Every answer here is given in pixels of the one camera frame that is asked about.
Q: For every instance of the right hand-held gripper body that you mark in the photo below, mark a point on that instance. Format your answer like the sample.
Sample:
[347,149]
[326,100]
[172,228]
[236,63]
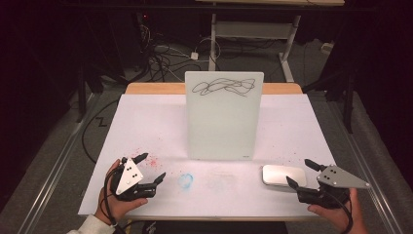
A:
[337,178]

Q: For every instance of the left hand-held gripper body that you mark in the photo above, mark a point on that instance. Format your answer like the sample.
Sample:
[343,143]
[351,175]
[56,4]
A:
[130,177]

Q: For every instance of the white whiteboard eraser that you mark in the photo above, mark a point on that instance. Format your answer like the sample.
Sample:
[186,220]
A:
[276,174]

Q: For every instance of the person's left hand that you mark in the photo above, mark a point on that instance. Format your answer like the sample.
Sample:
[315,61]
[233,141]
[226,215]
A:
[110,204]

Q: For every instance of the person's right hand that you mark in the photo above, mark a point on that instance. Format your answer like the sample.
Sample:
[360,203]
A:
[347,217]

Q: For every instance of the white paper table cover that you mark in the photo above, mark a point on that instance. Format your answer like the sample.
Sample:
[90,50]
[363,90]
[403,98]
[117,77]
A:
[156,130]

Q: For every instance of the black metal stand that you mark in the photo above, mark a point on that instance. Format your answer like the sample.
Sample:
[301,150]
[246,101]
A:
[347,97]
[81,97]

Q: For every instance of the white scribbled whiteboard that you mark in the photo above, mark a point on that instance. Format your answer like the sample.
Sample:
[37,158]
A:
[222,126]

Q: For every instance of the white power adapter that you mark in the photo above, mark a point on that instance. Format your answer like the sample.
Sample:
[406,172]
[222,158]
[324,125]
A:
[194,56]

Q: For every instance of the metal floor rail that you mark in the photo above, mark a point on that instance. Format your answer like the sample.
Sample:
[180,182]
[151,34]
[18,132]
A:
[55,169]
[373,182]

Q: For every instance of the white metal desk frame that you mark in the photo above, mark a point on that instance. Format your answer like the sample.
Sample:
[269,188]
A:
[250,30]

